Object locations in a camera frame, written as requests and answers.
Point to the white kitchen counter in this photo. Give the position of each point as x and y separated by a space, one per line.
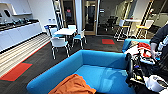
18 33

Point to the small blue sofa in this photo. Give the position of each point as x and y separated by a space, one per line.
130 42

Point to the black office chair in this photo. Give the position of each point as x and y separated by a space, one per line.
111 21

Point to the orange hoodie with white print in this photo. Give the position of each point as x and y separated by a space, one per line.
71 85

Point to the black wall screen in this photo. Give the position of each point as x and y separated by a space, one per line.
7 13

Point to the wooden-framed glass door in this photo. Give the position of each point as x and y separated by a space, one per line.
90 16

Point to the white bar stool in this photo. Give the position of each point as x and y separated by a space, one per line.
121 24

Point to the white rectangular table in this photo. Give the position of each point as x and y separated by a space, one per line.
65 31

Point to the glass door with red light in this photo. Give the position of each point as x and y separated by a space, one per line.
68 13

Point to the white cloth item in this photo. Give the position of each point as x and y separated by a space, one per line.
132 49

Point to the white chair with blue seat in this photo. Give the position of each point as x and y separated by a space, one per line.
80 36

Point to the person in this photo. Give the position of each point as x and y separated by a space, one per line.
161 40

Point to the small white wall sign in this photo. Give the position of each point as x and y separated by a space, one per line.
51 20

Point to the white high table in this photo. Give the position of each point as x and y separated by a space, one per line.
138 20

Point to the red and white item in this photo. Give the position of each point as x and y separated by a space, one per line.
145 50

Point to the white upper kitchen cabinets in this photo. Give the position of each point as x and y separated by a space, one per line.
20 6

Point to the yellow bar stool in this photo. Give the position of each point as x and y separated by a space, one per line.
143 26

